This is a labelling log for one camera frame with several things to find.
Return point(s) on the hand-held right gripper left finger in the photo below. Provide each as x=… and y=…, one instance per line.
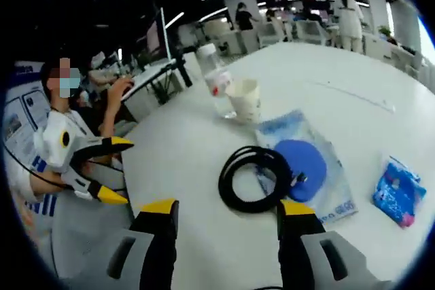
x=158, y=246

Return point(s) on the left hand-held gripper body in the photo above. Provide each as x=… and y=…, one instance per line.
x=51, y=154

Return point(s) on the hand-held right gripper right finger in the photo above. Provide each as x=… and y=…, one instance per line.
x=299, y=249

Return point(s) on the clear bag with blue pad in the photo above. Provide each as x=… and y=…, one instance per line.
x=326, y=167

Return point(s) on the blue tissue packet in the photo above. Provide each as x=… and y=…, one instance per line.
x=399, y=191

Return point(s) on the clear plastic water bottle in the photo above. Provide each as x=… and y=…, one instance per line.
x=215, y=83

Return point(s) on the white paper cup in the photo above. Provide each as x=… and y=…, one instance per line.
x=246, y=100

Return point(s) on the white tabletop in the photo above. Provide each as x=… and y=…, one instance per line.
x=306, y=93

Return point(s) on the black monitor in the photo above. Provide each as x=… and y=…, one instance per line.
x=159, y=35

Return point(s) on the green potted plant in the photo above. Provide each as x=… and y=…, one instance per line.
x=384, y=31

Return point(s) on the wall poster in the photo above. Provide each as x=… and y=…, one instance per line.
x=23, y=113

